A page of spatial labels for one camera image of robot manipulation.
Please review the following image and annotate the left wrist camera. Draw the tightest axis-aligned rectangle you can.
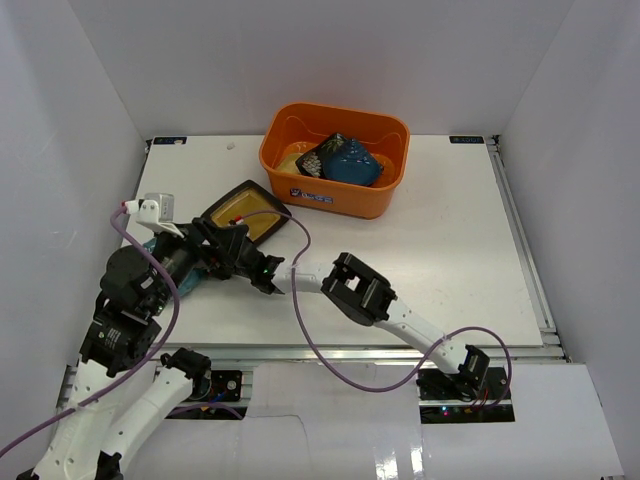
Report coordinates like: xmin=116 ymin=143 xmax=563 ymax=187
xmin=123 ymin=193 xmax=184 ymax=238

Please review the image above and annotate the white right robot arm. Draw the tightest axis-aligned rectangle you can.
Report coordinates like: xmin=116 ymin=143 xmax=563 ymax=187
xmin=199 ymin=220 xmax=489 ymax=399

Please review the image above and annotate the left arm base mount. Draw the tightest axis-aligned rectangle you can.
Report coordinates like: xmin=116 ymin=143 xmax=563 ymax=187
xmin=160 ymin=348 xmax=243 ymax=419

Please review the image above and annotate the orange plastic bin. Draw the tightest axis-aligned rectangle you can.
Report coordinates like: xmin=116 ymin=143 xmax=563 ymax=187
xmin=259 ymin=102 xmax=410 ymax=219

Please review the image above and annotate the black floral square plate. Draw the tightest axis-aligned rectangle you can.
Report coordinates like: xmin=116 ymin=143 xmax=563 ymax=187
xmin=295 ymin=133 xmax=347 ymax=179

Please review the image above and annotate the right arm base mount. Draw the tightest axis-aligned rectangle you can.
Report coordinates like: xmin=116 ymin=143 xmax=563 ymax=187
xmin=416 ymin=367 xmax=516 ymax=425

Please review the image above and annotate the small yellow square dish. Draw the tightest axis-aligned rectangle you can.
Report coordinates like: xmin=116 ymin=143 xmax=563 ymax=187
xmin=276 ymin=153 xmax=301 ymax=175

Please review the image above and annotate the blue leaf-shaped plate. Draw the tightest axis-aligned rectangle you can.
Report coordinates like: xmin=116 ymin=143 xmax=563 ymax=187
xmin=322 ymin=138 xmax=384 ymax=187

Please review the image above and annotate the teal round scalloped plate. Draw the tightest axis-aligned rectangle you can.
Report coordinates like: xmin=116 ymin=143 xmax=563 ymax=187
xmin=142 ymin=237 xmax=207 ymax=297

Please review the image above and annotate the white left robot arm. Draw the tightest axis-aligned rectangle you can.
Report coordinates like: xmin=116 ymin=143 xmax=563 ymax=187
xmin=19 ymin=218 xmax=222 ymax=479

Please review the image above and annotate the amber square plate black rim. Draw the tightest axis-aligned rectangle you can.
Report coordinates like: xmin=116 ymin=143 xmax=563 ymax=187
xmin=201 ymin=180 xmax=291 ymax=246

